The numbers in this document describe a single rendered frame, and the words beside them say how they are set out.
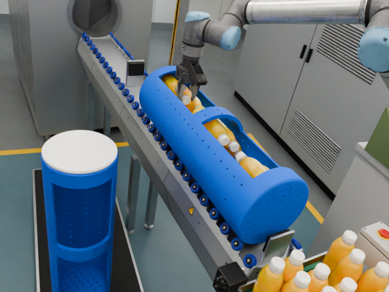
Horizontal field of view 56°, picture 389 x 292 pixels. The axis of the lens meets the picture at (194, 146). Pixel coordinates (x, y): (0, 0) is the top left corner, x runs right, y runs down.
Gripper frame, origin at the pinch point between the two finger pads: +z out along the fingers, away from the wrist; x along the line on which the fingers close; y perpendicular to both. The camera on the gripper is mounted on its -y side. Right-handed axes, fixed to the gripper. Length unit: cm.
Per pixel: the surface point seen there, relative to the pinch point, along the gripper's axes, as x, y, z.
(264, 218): 3, -65, 9
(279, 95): -173, 116, 70
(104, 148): 38.4, -8.2, 13.1
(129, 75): 3, 61, 15
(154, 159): 11.8, 0.0, 29.4
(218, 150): 8.7, -40.9, -2.4
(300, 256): 5, -83, 6
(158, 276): 1, -3, 117
